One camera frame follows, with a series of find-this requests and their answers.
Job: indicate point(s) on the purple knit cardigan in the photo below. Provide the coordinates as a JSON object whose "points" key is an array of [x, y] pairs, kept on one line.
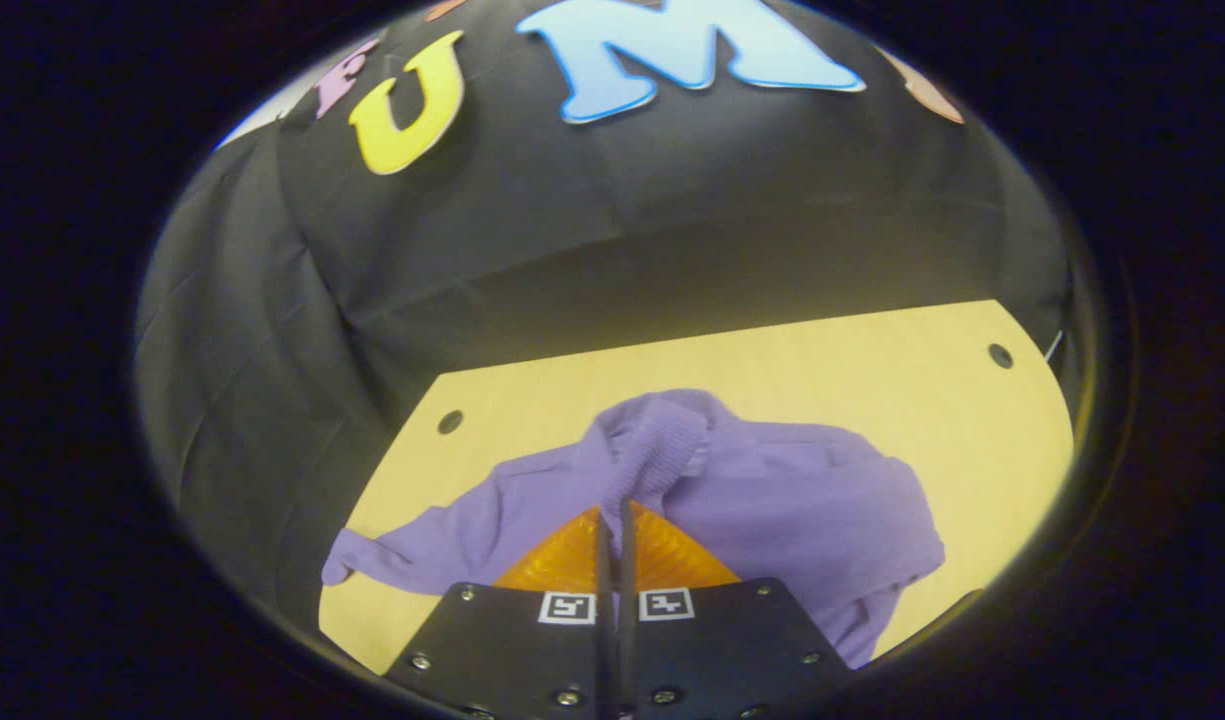
{"points": [[772, 500]]}

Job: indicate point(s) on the black backdrop cloth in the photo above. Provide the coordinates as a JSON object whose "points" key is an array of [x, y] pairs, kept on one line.
{"points": [[672, 220]]}

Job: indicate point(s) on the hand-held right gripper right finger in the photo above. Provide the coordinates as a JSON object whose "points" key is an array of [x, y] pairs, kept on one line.
{"points": [[722, 650]]}

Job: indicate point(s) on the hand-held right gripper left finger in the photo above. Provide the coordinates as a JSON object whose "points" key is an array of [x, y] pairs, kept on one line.
{"points": [[532, 650]]}

